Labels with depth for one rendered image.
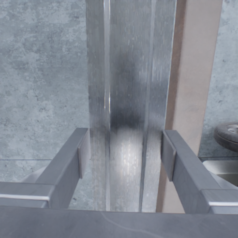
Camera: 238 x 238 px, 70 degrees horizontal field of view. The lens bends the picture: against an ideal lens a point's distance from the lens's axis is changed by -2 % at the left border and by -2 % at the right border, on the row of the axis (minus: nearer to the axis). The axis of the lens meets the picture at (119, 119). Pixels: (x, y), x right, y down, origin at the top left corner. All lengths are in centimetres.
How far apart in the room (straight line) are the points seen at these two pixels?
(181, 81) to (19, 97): 58
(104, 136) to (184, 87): 21
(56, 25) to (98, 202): 57
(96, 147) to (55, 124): 54
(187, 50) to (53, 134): 56
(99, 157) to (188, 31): 25
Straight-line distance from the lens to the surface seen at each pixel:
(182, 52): 32
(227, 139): 61
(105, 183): 18
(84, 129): 15
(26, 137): 77
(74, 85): 64
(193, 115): 34
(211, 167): 68
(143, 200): 19
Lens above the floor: 61
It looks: 72 degrees down
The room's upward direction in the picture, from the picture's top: 174 degrees counter-clockwise
